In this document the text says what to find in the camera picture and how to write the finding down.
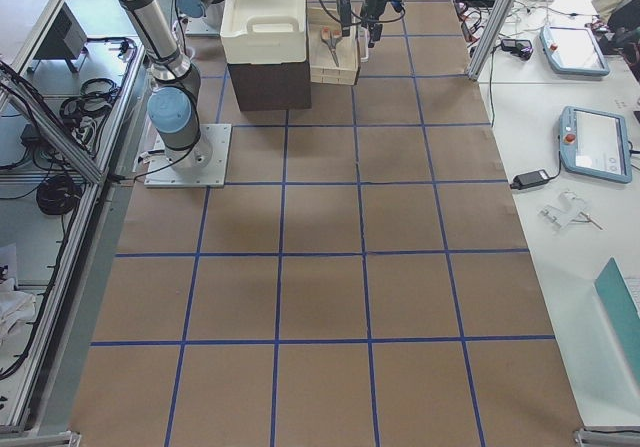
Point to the grey orange scissors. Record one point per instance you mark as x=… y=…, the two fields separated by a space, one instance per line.
x=331 y=37

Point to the black power adapter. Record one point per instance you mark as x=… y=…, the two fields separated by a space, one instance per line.
x=529 y=180

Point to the aluminium frame rail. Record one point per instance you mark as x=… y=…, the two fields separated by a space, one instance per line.
x=30 y=103

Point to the white plastic tray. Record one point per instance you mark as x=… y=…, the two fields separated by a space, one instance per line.
x=264 y=32

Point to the teal folder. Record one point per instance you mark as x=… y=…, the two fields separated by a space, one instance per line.
x=621 y=309

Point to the clear plastic parts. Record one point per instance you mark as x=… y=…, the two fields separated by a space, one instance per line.
x=572 y=209

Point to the far teach pendant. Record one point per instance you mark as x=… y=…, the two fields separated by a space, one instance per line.
x=573 y=51

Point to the wooden drawer with white handle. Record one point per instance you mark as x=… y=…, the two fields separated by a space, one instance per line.
x=341 y=64

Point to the near teach pendant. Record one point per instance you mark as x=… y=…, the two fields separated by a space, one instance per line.
x=595 y=144

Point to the dark brown drawer cabinet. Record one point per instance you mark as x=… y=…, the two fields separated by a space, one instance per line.
x=267 y=87

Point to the black box on floor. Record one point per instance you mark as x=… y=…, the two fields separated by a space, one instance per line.
x=65 y=40

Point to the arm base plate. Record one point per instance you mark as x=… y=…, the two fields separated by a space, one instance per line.
x=203 y=27
x=205 y=165

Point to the aluminium frame post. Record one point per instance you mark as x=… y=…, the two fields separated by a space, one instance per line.
x=487 y=40

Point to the teach pendant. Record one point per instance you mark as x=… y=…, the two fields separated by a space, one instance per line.
x=573 y=51
x=595 y=144

